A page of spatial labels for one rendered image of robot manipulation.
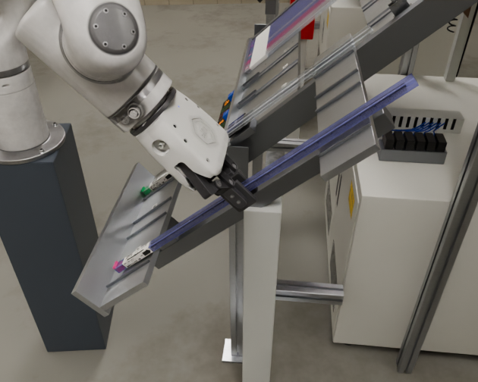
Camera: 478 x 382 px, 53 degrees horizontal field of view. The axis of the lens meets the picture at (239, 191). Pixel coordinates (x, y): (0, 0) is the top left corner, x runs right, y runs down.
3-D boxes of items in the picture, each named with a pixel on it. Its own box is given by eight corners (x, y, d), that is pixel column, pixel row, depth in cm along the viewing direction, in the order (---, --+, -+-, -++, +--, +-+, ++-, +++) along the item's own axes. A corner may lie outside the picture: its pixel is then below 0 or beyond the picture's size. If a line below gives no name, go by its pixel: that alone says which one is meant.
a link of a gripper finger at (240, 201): (218, 180, 57) (256, 213, 60) (222, 164, 60) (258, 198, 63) (200, 192, 59) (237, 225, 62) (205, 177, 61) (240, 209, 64)
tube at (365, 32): (146, 195, 93) (141, 192, 93) (147, 192, 94) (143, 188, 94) (374, 32, 70) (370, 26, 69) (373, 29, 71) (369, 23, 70)
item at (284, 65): (237, 153, 109) (228, 144, 107) (259, 47, 161) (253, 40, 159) (304, 104, 100) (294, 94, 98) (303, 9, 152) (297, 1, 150)
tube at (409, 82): (119, 273, 74) (114, 269, 74) (121, 267, 76) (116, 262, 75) (419, 86, 51) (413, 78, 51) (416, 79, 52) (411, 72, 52)
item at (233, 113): (241, 164, 110) (220, 142, 107) (261, 55, 162) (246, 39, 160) (245, 161, 110) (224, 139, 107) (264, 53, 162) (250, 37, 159)
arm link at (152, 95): (144, 87, 50) (165, 108, 51) (164, 55, 57) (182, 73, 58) (97, 131, 54) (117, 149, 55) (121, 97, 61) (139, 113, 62)
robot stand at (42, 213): (47, 352, 148) (-30, 164, 105) (61, 305, 162) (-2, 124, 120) (106, 349, 149) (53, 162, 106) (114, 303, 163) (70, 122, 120)
